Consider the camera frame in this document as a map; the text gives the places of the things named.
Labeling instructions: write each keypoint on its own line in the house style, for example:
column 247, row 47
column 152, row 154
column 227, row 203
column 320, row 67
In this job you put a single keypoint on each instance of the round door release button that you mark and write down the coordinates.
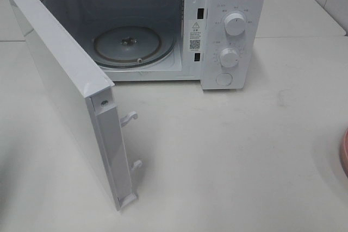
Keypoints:
column 224, row 79

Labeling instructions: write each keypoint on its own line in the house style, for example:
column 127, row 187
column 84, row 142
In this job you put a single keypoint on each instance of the white timer knob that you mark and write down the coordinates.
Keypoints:
column 229, row 57

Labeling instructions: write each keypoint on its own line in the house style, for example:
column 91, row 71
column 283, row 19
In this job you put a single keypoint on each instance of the white microwave door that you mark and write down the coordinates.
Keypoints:
column 82, row 94

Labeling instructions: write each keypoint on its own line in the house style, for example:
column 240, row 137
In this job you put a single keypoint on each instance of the pink round plate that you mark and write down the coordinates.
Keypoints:
column 343, row 153

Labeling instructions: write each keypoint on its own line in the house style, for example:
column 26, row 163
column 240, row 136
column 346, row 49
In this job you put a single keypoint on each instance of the glass microwave turntable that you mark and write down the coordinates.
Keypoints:
column 132, row 46

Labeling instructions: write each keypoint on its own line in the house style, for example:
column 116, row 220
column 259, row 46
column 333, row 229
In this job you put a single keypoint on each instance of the white microwave oven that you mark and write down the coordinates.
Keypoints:
column 197, row 25

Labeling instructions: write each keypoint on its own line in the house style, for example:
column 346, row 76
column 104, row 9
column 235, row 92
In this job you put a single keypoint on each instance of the white upper power knob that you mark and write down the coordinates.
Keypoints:
column 235, row 23

